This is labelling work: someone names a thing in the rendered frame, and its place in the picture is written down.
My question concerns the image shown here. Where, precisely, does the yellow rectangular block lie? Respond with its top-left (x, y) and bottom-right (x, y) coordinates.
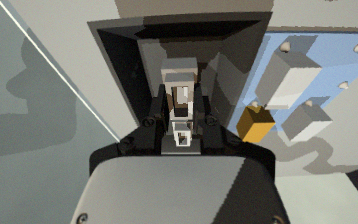
top-left (236, 106), bottom-right (276, 142)

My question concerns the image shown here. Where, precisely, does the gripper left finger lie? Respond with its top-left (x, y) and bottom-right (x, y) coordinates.
top-left (89, 84), bottom-right (170, 179)

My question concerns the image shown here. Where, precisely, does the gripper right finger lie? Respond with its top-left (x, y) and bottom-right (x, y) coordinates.
top-left (193, 83), bottom-right (276, 183)

